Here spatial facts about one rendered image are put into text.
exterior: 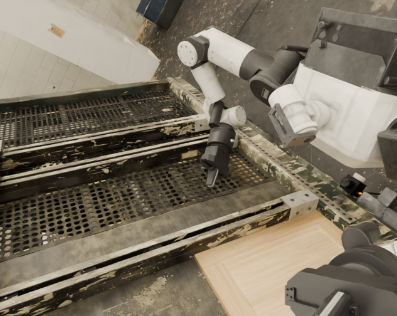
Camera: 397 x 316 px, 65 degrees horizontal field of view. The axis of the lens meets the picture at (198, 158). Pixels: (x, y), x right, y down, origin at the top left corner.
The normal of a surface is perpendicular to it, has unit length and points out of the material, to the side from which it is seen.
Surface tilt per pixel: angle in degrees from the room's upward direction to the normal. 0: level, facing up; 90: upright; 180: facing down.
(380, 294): 16
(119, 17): 90
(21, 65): 90
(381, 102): 46
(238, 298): 57
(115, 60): 90
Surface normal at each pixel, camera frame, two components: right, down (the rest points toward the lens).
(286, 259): 0.02, -0.85
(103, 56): 0.39, 0.55
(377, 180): -0.75, -0.28
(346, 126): -0.88, 0.07
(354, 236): -0.64, -0.07
